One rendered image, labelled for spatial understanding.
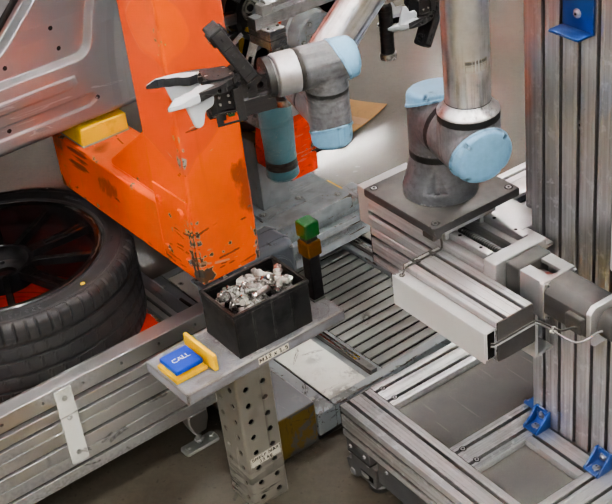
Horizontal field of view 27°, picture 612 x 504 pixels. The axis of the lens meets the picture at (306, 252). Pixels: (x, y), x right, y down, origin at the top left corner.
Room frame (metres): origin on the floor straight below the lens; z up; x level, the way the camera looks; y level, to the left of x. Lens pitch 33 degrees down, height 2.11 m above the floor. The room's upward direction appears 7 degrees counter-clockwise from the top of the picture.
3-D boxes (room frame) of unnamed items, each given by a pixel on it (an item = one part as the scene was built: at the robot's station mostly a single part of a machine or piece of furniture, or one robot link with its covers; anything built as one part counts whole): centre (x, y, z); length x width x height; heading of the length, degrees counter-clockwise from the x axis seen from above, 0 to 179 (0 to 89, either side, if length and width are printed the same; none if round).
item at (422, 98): (2.16, -0.29, 0.98); 0.13 x 0.12 x 0.14; 17
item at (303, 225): (2.37, -0.01, 0.64); 0.04 x 0.04 x 0.04; 34
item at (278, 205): (3.21, 0.09, 0.32); 0.40 x 0.30 x 0.28; 124
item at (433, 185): (2.17, -0.28, 0.87); 0.15 x 0.15 x 0.10
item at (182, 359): (2.16, 0.30, 0.47); 0.07 x 0.07 x 0.02; 34
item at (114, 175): (2.76, 0.40, 0.69); 0.52 x 0.17 x 0.35; 34
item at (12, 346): (2.65, 0.75, 0.39); 0.66 x 0.66 x 0.24
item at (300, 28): (3.01, -0.04, 0.85); 0.21 x 0.14 x 0.14; 34
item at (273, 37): (2.80, 0.03, 0.93); 0.09 x 0.05 x 0.05; 34
